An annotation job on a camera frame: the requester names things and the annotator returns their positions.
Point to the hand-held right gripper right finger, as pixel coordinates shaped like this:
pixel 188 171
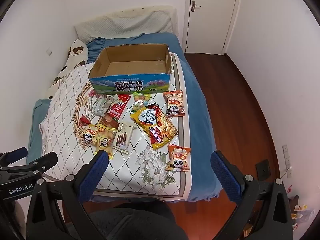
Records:
pixel 225 173

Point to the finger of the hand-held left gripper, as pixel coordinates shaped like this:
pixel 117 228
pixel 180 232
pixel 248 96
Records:
pixel 43 162
pixel 16 155

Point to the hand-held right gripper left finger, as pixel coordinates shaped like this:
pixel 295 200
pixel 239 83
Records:
pixel 96 171

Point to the yellow bread packet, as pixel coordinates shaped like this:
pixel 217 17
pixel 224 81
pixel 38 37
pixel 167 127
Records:
pixel 105 143

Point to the yellow panda snack packet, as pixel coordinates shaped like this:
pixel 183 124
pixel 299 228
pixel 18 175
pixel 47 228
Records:
pixel 89 136

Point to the white chocolate cookie packet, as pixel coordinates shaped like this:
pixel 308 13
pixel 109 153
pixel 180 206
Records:
pixel 122 136

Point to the orange panda crisps packet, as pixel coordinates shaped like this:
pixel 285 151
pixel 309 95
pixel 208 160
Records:
pixel 178 160

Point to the brown snack packet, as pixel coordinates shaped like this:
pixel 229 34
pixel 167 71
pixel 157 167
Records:
pixel 108 123

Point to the red triangular snack packet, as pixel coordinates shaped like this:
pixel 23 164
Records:
pixel 83 122

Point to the green white snack packet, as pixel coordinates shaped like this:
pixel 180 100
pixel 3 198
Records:
pixel 101 106

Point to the yellow red noodle packet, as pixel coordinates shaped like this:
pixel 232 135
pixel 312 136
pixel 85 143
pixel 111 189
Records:
pixel 157 130

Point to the colourful candy ball bag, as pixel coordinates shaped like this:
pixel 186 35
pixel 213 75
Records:
pixel 140 102

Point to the orange panda seed packet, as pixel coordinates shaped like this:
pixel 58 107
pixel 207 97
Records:
pixel 175 105

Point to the printed cardboard box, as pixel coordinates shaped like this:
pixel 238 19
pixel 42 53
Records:
pixel 130 87

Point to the black floor socket plate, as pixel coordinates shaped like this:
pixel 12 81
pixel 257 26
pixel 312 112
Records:
pixel 262 170

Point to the white power strip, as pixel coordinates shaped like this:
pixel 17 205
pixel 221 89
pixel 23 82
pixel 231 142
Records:
pixel 287 160

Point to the dark grey cloth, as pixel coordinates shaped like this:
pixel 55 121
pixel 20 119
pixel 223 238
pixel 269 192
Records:
pixel 135 222

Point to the floral printed blanket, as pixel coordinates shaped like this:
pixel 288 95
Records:
pixel 67 100

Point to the bear print pillow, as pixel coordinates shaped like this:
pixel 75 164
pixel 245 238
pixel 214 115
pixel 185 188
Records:
pixel 75 55

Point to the white quilted cushion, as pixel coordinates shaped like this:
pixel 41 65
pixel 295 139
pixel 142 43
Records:
pixel 125 22

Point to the white door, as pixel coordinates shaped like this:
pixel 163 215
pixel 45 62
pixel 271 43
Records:
pixel 212 17

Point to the white wall outlet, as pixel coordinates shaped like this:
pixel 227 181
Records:
pixel 49 52

